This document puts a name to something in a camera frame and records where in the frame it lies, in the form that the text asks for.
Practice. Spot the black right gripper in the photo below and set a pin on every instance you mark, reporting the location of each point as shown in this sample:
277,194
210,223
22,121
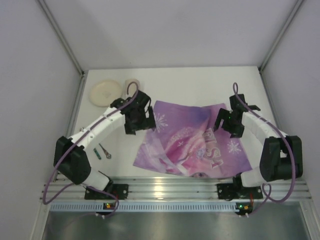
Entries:
229,122

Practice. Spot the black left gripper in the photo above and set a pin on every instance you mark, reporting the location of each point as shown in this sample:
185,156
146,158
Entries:
139,123

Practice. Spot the cream beige cup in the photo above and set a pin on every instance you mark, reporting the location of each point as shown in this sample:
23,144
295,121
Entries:
130,87

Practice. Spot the purple Elsa placemat cloth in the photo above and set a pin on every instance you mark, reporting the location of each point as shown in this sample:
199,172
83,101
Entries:
184,143

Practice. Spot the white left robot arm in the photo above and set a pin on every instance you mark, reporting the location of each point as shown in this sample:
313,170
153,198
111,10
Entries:
71,153

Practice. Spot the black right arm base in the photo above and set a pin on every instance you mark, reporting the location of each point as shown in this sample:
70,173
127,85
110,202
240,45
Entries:
228,192

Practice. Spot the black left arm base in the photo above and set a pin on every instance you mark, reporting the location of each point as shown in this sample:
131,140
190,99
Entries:
120,191

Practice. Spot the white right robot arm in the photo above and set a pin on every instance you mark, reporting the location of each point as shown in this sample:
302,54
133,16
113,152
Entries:
275,161

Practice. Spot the cream round plate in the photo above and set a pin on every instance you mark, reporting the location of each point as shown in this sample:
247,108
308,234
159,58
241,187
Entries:
103,93

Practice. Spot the pink fork patterned handle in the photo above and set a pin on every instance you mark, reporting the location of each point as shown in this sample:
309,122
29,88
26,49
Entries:
107,154

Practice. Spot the silver spoon green handle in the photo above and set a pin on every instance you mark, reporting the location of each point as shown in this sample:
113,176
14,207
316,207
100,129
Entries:
97,153

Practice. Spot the aluminium front rail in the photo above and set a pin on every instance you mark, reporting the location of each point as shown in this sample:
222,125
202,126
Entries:
174,188

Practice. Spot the slotted grey cable duct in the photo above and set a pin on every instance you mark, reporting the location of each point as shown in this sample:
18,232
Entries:
135,207

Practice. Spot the right aluminium frame post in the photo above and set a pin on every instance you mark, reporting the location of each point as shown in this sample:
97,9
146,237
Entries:
280,34

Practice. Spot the aluminium frame post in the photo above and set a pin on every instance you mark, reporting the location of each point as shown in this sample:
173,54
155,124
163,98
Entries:
60,35
280,34

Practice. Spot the left aluminium frame post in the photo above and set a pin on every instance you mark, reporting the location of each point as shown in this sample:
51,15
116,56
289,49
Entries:
60,35

